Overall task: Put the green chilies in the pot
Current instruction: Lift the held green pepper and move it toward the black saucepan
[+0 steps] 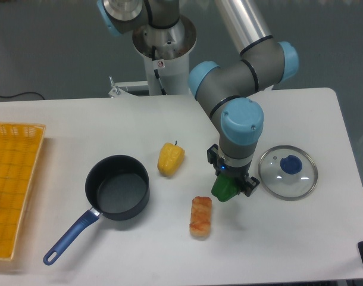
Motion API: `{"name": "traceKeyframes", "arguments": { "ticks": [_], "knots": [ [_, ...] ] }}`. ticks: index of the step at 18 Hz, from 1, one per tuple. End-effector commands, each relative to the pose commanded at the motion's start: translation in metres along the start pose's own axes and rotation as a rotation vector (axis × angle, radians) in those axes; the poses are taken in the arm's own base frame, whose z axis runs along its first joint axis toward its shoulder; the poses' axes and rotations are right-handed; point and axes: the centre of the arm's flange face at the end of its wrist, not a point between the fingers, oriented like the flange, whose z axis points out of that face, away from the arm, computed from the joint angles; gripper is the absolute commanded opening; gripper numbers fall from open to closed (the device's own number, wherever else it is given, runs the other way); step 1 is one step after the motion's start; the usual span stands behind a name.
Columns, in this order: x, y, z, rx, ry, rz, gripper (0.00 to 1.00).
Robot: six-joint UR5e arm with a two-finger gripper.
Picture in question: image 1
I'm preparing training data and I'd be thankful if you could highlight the glass lid blue knob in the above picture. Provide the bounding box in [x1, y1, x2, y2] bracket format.
[258, 145, 318, 201]

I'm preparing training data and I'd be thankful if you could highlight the yellow bell pepper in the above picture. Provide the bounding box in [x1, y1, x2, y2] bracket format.
[157, 141, 185, 177]

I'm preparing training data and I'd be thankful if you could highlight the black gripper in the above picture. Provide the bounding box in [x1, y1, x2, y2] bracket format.
[207, 144, 260, 197]

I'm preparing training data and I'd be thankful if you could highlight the black pot blue handle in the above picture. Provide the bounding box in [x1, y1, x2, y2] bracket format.
[43, 155, 150, 266]

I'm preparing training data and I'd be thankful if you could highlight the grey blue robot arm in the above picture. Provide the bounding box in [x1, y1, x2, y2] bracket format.
[97, 1, 299, 202]

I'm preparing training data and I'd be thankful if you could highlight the green bell pepper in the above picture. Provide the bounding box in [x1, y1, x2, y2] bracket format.
[211, 174, 239, 202]

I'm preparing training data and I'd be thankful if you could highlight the black cable on floor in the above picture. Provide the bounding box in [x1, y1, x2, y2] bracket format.
[0, 92, 46, 100]

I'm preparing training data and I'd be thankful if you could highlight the braided bread loaf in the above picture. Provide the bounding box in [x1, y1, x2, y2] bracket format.
[189, 196, 212, 237]

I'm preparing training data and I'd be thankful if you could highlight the yellow woven basket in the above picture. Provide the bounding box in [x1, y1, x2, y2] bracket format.
[0, 122, 46, 261]

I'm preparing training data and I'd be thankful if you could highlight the white left table bracket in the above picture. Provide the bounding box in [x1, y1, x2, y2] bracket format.
[108, 76, 149, 98]

